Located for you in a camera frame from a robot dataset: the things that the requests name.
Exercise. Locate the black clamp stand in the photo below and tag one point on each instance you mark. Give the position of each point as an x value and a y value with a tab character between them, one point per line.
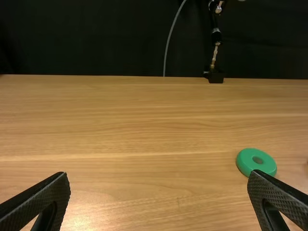
215	77

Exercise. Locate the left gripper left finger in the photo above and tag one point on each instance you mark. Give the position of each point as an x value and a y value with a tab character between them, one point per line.
36	202

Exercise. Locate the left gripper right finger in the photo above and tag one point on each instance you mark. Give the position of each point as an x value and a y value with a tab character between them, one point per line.
272	195

